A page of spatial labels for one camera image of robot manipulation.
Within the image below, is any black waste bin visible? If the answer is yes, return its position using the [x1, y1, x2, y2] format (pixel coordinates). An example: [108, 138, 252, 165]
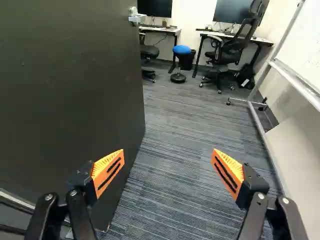
[178, 49, 197, 71]

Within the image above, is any blue round stool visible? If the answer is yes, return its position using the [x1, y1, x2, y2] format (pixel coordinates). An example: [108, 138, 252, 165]
[170, 45, 193, 84]

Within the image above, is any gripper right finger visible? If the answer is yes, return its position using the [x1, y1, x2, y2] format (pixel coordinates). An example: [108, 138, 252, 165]
[210, 148, 310, 240]

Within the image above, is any white desk with black legs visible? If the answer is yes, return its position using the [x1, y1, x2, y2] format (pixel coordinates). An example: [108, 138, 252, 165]
[191, 27, 275, 78]
[138, 24, 182, 74]

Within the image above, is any black mesh office chair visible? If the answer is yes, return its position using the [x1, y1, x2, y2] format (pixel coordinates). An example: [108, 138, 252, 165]
[199, 0, 270, 95]

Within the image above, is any whiteboard on wheeled frame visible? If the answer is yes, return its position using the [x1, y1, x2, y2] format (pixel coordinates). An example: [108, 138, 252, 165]
[226, 0, 320, 201]

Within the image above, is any black wall monitor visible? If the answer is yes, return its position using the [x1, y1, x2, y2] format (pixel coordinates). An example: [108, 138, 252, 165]
[136, 0, 173, 19]
[212, 0, 263, 26]

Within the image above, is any black bag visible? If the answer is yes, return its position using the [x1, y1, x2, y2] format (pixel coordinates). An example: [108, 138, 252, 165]
[235, 62, 256, 90]

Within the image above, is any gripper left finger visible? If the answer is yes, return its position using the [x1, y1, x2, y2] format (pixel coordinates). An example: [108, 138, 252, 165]
[24, 148, 125, 240]

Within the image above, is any dark door with silver handle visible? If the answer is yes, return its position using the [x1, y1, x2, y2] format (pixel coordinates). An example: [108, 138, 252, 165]
[0, 0, 147, 232]

